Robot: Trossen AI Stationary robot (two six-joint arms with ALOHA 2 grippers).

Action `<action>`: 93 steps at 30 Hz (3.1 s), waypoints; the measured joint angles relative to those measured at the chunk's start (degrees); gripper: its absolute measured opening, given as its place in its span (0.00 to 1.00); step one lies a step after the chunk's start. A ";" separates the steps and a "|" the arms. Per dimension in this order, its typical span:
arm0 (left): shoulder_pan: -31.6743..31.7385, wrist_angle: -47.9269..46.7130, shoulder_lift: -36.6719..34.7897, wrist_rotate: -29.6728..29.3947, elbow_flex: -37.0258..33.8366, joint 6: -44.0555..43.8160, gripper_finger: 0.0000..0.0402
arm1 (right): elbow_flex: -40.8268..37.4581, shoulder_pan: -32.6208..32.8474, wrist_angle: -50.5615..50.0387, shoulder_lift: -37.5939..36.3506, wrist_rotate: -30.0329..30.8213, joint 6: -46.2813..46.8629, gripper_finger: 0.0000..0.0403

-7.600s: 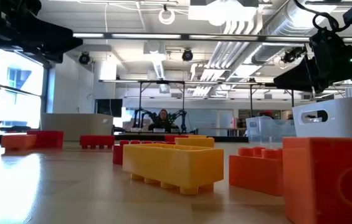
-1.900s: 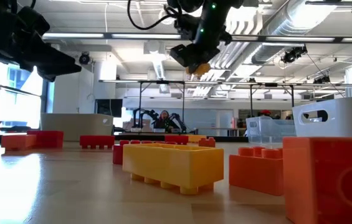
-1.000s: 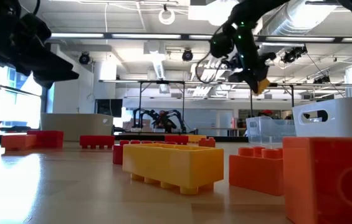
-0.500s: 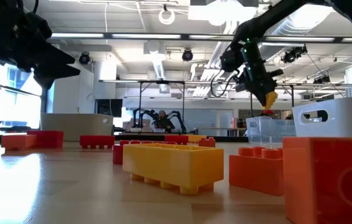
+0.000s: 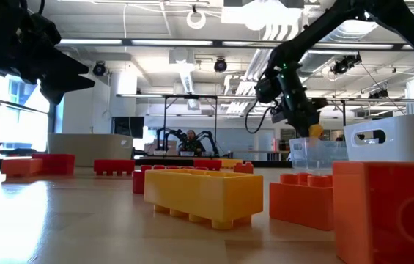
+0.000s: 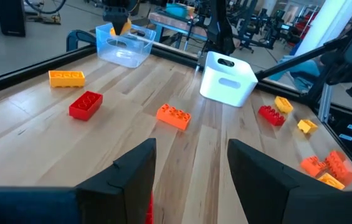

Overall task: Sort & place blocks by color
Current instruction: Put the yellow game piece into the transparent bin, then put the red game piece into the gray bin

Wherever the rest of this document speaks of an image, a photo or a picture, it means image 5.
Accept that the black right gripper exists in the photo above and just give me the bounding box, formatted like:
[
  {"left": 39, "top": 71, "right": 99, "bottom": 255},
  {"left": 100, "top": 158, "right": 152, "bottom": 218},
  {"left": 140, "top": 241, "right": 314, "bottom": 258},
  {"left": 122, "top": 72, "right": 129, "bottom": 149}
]
[{"left": 281, "top": 96, "right": 328, "bottom": 139}]

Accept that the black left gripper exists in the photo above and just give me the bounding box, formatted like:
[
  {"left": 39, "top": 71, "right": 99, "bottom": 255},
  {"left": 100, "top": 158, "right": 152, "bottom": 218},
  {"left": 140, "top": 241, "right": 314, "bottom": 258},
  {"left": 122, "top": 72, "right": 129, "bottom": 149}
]
[{"left": 0, "top": 21, "right": 96, "bottom": 106}]

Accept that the small orange toy brick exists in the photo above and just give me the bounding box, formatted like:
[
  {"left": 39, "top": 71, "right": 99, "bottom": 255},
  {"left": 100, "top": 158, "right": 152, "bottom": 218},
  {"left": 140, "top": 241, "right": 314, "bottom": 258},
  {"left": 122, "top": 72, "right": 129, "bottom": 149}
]
[{"left": 233, "top": 161, "right": 254, "bottom": 175}]

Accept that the large yellow toy brick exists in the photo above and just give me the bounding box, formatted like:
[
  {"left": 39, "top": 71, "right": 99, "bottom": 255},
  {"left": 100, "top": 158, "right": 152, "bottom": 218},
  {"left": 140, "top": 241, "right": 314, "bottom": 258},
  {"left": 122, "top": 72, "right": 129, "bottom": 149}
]
[{"left": 143, "top": 168, "right": 265, "bottom": 230}]

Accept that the large orange toy brick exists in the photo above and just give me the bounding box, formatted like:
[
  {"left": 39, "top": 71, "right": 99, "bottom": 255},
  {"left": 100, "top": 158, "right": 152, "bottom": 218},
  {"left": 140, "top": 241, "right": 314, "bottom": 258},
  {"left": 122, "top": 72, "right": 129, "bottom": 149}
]
[{"left": 332, "top": 161, "right": 414, "bottom": 264}]

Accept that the long red toy brick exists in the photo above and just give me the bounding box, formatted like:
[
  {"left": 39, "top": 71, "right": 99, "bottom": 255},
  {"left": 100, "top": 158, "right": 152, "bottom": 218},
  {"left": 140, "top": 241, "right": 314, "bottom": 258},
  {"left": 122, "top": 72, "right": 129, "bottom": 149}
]
[{"left": 132, "top": 164, "right": 210, "bottom": 194}]

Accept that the clear plastic storage bin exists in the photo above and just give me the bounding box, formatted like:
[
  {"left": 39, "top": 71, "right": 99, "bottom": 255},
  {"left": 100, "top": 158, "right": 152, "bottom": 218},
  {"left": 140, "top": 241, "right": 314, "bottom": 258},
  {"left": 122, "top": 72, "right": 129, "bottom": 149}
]
[{"left": 289, "top": 137, "right": 350, "bottom": 170}]

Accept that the large bright window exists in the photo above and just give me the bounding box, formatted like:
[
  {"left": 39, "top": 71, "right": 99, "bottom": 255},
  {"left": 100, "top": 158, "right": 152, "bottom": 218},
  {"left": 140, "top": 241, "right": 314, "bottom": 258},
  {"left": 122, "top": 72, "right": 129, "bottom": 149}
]
[{"left": 0, "top": 73, "right": 51, "bottom": 153}]

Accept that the white plastic storage bin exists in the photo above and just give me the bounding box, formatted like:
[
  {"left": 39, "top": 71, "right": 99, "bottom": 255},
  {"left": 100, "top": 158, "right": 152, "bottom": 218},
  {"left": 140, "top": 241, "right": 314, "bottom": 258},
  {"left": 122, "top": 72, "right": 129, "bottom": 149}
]
[
  {"left": 343, "top": 113, "right": 414, "bottom": 163},
  {"left": 48, "top": 133, "right": 134, "bottom": 168}
]

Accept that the black computer monitor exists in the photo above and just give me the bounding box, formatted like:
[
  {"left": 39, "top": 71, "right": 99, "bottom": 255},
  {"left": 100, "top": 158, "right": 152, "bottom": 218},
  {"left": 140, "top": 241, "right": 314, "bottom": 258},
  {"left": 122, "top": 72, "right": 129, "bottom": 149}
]
[{"left": 111, "top": 116, "right": 145, "bottom": 139}]

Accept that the person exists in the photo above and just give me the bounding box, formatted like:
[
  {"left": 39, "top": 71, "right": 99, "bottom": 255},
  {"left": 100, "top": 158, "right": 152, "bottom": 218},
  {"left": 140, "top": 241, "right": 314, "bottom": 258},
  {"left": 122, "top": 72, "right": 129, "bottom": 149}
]
[{"left": 180, "top": 129, "right": 207, "bottom": 155}]

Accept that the black round ceiling camera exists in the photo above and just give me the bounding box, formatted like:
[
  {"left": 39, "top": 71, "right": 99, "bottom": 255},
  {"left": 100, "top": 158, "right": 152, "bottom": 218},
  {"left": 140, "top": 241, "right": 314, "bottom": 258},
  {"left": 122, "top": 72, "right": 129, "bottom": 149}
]
[
  {"left": 92, "top": 61, "right": 107, "bottom": 77},
  {"left": 213, "top": 57, "right": 228, "bottom": 73}
]

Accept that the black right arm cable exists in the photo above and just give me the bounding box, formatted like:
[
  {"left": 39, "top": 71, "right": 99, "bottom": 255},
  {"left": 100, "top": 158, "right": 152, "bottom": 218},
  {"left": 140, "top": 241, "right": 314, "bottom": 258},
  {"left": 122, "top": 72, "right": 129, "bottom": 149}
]
[{"left": 244, "top": 98, "right": 279, "bottom": 135}]

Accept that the black ceiling camera rig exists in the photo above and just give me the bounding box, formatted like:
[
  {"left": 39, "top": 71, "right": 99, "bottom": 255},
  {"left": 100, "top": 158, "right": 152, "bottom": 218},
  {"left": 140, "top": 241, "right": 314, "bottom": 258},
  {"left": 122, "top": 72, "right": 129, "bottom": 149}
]
[{"left": 330, "top": 53, "right": 363, "bottom": 76}]

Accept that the silver round air duct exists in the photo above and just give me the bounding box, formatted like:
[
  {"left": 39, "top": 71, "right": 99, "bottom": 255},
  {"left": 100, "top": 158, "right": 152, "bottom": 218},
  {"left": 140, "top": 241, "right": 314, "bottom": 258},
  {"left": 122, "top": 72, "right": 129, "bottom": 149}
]
[{"left": 297, "top": 20, "right": 380, "bottom": 76}]

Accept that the white coiled cable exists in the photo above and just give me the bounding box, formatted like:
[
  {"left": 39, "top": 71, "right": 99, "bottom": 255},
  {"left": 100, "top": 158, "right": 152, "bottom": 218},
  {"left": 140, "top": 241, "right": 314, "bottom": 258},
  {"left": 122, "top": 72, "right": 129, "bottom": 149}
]
[{"left": 186, "top": 5, "right": 207, "bottom": 30}]

